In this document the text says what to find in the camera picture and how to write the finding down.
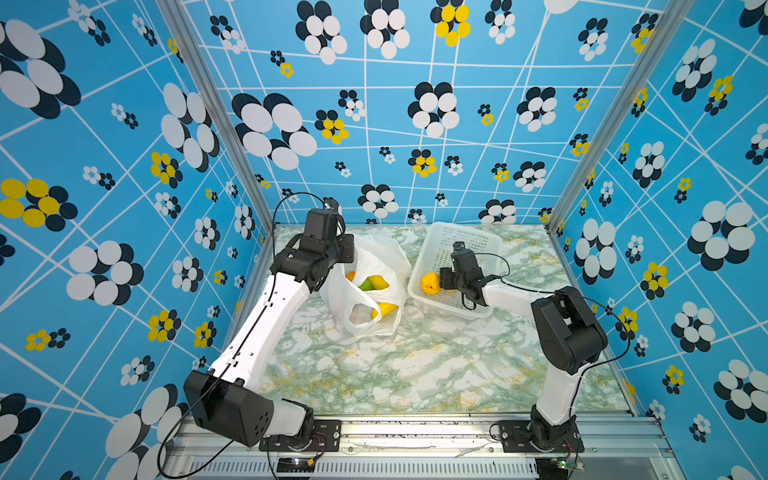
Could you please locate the yellow fruit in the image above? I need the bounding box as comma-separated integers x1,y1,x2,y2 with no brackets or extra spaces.
420,272,441,296

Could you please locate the green fruit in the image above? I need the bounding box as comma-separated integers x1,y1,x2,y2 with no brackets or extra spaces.
358,275,390,292

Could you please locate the white plastic bag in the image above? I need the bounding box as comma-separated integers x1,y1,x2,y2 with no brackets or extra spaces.
320,234,411,338

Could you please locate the yellow banana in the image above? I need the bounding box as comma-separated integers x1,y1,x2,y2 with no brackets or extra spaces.
370,303,399,320

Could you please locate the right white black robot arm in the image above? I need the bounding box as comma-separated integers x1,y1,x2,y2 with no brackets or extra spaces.
439,242,608,451

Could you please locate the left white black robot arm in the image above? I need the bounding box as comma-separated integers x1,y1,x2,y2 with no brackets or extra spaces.
184,201,355,447

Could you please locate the white plastic basket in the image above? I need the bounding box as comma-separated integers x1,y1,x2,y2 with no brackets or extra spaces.
406,221,506,319

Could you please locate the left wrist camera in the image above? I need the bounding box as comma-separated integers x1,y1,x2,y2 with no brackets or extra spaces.
323,197,341,214

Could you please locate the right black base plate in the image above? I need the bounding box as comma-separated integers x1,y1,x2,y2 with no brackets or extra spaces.
489,419,585,454

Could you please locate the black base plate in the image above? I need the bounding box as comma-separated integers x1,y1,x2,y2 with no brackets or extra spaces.
259,419,342,453
489,419,585,454

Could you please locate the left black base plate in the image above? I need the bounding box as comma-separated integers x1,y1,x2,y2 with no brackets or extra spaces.
259,419,342,453

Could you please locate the aluminium front rail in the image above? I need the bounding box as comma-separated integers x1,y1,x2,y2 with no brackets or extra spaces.
165,412,684,479

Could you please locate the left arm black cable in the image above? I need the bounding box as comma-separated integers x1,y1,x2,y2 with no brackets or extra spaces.
157,191,328,480

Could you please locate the left aluminium corner post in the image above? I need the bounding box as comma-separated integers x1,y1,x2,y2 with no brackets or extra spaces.
157,0,273,240

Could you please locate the aluminium corner post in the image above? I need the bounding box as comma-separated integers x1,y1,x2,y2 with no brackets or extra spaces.
157,0,273,240
546,0,695,239

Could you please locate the right aluminium corner post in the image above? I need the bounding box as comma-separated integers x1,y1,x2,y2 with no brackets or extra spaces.
546,0,695,239

